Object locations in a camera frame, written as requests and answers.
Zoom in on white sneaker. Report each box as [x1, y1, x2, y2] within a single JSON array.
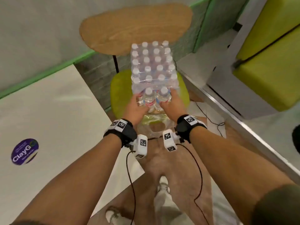
[[157, 176, 170, 193], [105, 206, 128, 225]]

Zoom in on white table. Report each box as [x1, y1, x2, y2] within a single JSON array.
[[0, 64, 145, 225]]

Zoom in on black round object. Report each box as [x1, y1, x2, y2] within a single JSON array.
[[292, 124, 300, 155]]

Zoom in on thin black camera cable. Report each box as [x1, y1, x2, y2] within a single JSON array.
[[176, 143, 210, 225], [126, 150, 137, 225]]

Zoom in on person's right forearm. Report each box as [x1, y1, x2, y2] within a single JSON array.
[[188, 126, 300, 225]]

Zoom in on purple round sticker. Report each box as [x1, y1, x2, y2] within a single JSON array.
[[11, 138, 39, 166]]

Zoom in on clear water bottle red label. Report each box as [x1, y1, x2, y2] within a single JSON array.
[[156, 86, 172, 112], [143, 87, 157, 114]]

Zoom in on pack of water bottles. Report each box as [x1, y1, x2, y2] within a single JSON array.
[[130, 40, 181, 108]]

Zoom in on green chair wooden backrest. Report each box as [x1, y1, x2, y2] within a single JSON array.
[[79, 3, 193, 127]]

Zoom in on person's beige trousers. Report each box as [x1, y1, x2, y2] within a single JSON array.
[[153, 189, 195, 225]]

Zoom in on person's left hand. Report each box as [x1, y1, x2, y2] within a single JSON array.
[[122, 92, 151, 127]]

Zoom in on person's right hand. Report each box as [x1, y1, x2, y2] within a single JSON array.
[[159, 88, 188, 123]]

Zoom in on yellow-green upholstered bench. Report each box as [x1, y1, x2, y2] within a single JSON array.
[[232, 0, 300, 112]]

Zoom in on person's left forearm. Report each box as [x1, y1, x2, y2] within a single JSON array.
[[12, 134, 123, 225]]

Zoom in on green framed mesh fence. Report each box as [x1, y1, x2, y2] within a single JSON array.
[[0, 0, 250, 113]]

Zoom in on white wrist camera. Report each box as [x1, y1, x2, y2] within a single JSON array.
[[162, 129, 182, 153], [130, 134, 148, 160]]

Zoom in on thin black floor cable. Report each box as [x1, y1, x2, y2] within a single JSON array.
[[194, 100, 226, 138]]

